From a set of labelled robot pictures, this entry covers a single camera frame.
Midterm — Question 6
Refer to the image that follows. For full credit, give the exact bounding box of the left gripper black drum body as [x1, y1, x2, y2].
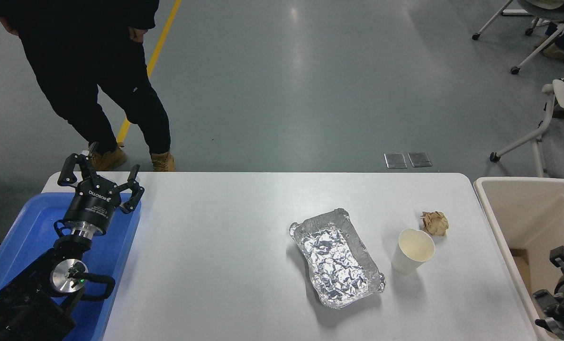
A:
[63, 175, 122, 236]

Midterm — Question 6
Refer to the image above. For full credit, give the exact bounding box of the white paper cup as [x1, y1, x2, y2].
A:
[391, 228, 436, 275]

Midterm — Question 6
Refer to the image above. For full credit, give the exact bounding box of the blue plastic tray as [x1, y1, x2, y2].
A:
[0, 192, 143, 341]

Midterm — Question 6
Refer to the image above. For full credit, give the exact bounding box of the crumpled foil tray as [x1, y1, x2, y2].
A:
[289, 207, 387, 310]

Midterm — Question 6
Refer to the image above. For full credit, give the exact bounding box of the crumpled tan paper ball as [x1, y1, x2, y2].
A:
[420, 211, 450, 236]

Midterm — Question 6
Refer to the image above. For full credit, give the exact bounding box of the large pale bin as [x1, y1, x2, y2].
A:
[473, 177, 564, 341]

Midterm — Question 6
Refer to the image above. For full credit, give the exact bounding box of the brown cardboard piece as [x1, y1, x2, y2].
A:
[509, 248, 533, 296]

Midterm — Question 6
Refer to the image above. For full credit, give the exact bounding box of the white wheeled chair with armrest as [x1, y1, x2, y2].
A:
[490, 66, 564, 178]

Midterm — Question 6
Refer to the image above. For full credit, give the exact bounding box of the white wheeled chair grey seat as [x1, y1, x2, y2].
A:
[472, 0, 564, 75]

